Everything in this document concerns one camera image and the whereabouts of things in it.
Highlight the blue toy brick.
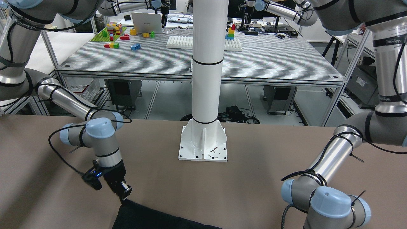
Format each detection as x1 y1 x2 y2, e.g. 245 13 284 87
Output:
130 43 141 51

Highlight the white plastic basket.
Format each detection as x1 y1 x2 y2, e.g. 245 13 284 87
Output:
66 77 100 101

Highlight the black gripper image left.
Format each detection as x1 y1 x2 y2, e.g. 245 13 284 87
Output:
100 160 132 205

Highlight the black printed t-shirt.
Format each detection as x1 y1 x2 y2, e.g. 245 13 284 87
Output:
112 199 218 229

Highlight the stacked coloured brick tower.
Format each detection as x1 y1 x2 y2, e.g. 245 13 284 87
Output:
225 24 235 40

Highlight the silver robot arm image right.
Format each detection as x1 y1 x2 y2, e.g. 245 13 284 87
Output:
281 0 406 229

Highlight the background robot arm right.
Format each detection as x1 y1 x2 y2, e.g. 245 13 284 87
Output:
245 0 318 27

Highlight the white laptop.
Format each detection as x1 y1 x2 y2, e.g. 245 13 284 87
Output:
131 13 163 34

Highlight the large aluminium workbench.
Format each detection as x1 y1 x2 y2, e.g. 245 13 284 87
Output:
55 24 348 127

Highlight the white central pillar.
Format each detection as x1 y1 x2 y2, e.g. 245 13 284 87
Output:
178 0 228 162

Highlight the silver robot arm image left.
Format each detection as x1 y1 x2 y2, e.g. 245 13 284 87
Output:
0 0 132 202

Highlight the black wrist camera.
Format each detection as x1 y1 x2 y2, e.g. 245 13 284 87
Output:
81 160 103 190

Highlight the green building plate with bricks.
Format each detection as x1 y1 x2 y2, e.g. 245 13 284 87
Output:
90 23 127 42

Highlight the black cable bundle on floor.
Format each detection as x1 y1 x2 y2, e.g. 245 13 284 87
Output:
181 106 260 124

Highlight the grey control box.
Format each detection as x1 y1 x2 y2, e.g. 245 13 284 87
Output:
263 85 297 115
105 79 142 110

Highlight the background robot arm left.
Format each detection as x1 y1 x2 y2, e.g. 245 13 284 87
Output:
94 0 171 202

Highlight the white ribbed tray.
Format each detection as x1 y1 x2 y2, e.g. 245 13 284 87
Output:
166 35 243 51

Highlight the red yellow green brick bar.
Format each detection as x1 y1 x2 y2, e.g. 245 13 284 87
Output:
103 42 120 48

